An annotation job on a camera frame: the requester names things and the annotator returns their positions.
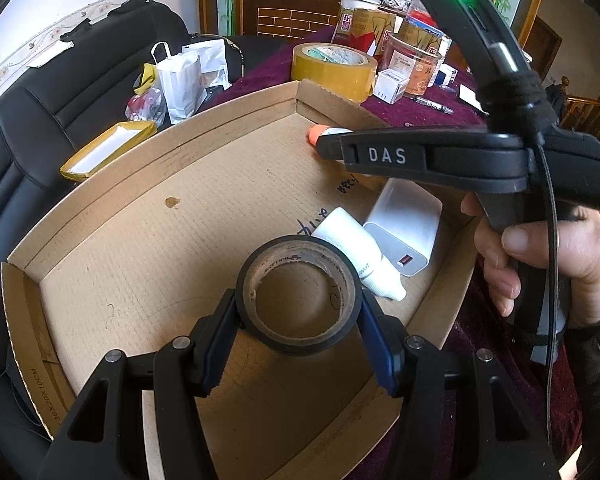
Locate yellow tape roll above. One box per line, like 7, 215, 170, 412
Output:
291, 42, 378, 106

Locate orange capped glue stick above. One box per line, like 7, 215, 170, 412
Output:
307, 124, 353, 148

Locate white squeeze bottle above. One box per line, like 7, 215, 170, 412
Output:
311, 206, 407, 302

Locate black leather sofa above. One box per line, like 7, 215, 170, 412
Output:
0, 2, 246, 461

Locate white power charger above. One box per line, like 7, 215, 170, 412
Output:
362, 178, 443, 277

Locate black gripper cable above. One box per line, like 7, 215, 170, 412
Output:
525, 125, 563, 466

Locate clear plastic bag red contents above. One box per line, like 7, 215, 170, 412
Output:
125, 87, 167, 126

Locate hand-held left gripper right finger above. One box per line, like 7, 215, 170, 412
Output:
357, 292, 563, 480

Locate clear jar orange label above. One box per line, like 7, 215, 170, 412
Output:
382, 34, 443, 100

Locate black tape roll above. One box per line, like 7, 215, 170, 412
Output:
235, 235, 363, 356

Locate shallow cardboard box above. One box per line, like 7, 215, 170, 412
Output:
0, 79, 481, 480

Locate brown wooden door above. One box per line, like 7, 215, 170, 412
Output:
522, 15, 563, 81

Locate white pen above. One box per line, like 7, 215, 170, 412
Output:
412, 95, 455, 115

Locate brown drink carton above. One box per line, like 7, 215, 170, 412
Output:
395, 15, 451, 56
330, 7, 396, 56

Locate white shopping bag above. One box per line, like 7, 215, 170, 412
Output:
181, 39, 232, 111

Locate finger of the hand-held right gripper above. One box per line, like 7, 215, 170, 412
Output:
315, 127, 529, 194

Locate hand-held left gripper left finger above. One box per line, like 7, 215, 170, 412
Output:
37, 287, 241, 480

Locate wooden stair railing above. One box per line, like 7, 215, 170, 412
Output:
560, 77, 600, 156

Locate person's right hand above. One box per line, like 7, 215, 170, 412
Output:
460, 192, 600, 331

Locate white paper bag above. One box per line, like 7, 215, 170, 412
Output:
150, 41, 206, 126

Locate yellow cloth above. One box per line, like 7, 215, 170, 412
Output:
134, 62, 161, 95

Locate wooden cabinet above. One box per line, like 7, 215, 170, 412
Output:
240, 0, 346, 43

